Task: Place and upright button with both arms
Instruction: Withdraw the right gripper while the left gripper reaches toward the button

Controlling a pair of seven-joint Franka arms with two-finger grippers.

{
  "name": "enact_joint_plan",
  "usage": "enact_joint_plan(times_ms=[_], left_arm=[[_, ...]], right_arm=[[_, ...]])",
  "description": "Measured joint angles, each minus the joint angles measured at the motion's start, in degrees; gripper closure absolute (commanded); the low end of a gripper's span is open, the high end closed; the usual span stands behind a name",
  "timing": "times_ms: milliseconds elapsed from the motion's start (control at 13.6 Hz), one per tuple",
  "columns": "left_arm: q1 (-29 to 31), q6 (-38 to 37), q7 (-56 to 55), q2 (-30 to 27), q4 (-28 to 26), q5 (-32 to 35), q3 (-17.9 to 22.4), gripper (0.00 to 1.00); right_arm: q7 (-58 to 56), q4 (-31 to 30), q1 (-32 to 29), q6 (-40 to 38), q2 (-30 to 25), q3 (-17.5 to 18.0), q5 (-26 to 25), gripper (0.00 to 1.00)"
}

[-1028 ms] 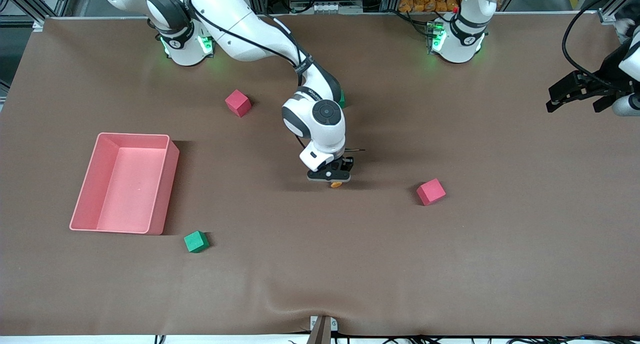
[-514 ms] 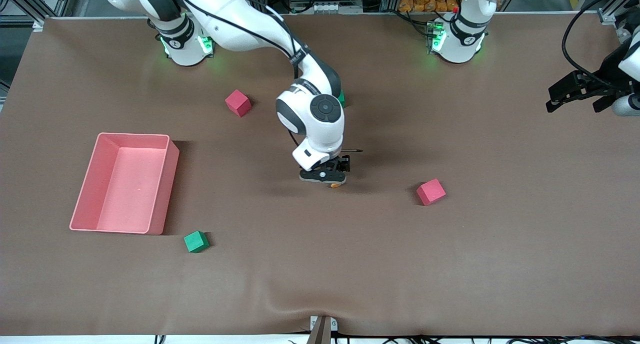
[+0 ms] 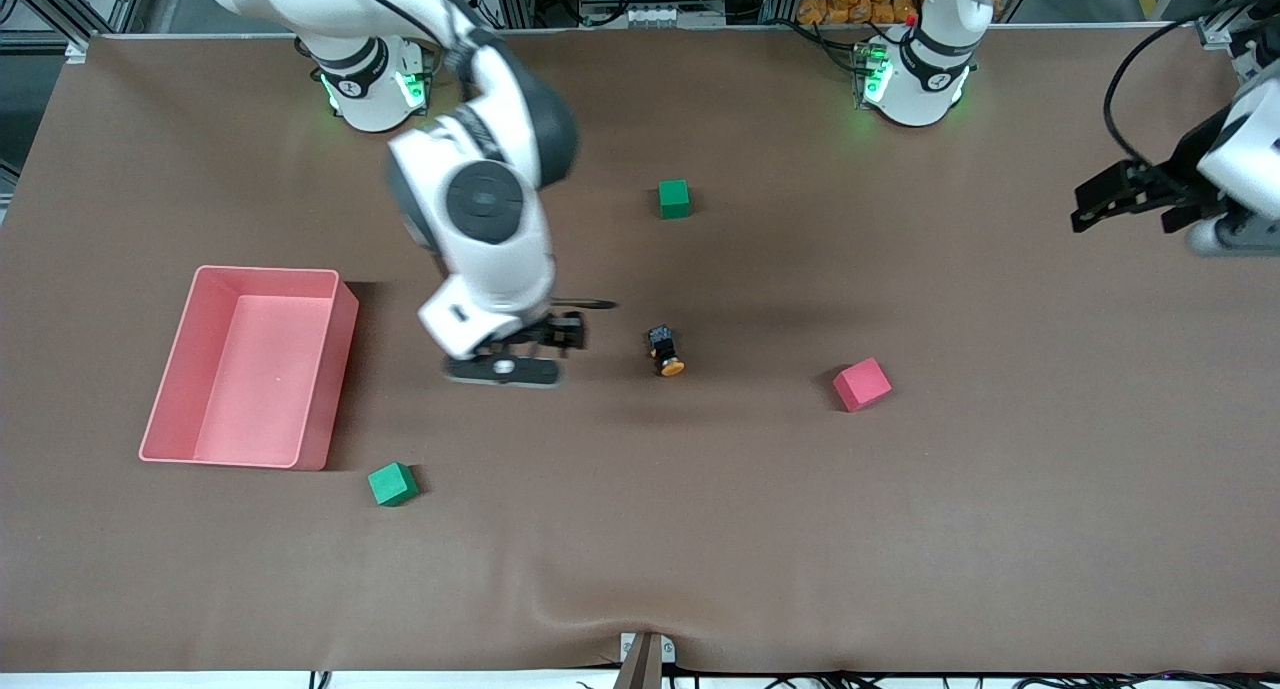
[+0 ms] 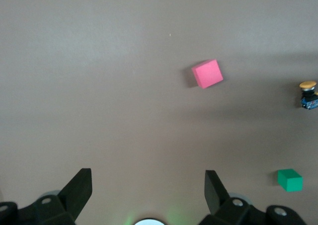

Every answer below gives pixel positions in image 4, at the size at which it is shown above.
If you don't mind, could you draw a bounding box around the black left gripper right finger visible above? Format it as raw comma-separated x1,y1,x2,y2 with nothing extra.
198,170,308,225

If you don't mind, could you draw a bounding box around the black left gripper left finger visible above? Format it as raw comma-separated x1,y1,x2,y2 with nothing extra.
0,168,93,225

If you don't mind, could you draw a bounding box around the green foam cube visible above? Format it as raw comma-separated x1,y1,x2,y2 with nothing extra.
277,168,304,193

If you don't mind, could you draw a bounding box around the brown table cover cloth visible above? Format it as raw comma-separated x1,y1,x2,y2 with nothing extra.
0,0,318,225

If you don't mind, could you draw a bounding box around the yellow-capped push button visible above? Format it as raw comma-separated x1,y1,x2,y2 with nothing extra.
299,80,318,111

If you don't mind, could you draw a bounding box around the pink foam cube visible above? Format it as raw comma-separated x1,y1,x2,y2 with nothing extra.
191,59,224,89

